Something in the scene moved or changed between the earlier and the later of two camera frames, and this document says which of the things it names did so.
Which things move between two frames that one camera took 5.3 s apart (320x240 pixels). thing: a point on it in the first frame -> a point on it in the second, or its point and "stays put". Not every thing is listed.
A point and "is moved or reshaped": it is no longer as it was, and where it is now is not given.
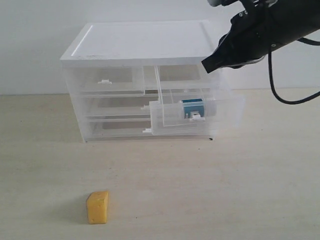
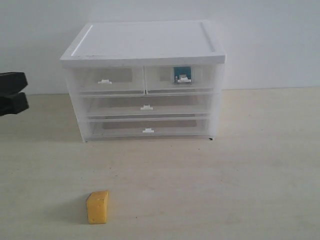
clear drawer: [188, 104] is moved or reshaped
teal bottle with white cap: [193, 108] -> [182, 74]
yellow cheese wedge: [97, 206] stays put
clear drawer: [112, 80] stays put
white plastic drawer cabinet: [144, 81] stays put
